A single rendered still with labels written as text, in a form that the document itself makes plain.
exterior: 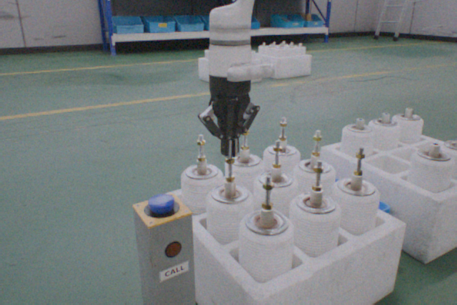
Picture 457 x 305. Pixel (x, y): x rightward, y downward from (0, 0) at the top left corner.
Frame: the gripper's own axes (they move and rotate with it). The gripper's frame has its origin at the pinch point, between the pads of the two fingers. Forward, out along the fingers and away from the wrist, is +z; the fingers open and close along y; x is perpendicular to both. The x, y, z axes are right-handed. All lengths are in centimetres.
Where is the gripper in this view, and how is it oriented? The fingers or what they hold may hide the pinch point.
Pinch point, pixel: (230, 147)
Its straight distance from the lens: 67.7
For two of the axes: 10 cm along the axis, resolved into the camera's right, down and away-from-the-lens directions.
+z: 0.0, 9.4, 3.4
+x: 5.8, 2.8, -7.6
